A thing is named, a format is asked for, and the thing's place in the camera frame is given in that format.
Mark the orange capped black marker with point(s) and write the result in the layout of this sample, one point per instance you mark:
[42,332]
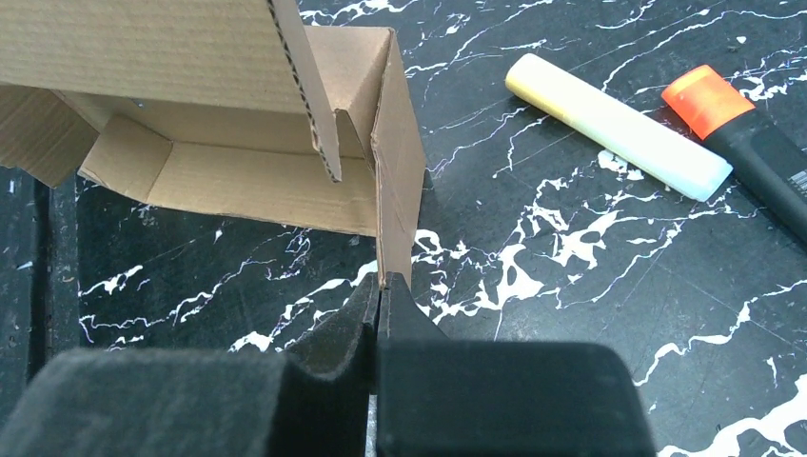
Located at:
[764,158]

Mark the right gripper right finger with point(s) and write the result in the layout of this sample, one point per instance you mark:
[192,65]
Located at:
[438,396]

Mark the yellow highlighter marker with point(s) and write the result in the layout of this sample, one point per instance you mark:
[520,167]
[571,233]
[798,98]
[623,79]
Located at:
[676,161]

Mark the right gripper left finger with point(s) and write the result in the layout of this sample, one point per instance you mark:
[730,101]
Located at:
[308,400]

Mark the brown cardboard box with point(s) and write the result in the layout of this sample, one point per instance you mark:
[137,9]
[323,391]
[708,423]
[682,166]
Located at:
[233,108]

